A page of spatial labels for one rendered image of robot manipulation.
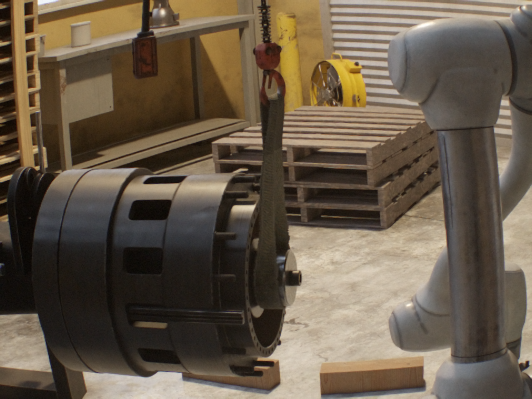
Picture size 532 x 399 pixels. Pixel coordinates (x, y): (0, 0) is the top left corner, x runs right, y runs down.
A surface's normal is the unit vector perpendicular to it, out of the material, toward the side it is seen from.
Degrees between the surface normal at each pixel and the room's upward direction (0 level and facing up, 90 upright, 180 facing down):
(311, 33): 90
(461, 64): 89
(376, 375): 90
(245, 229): 38
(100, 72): 90
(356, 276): 0
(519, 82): 121
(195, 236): 50
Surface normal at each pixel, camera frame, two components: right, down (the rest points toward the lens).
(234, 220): -0.18, -0.70
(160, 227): -0.22, -0.51
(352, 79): 0.35, -0.38
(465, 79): 0.14, 0.16
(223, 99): 0.76, 0.11
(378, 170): 0.88, 0.05
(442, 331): 0.17, 0.44
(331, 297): -0.07, -0.97
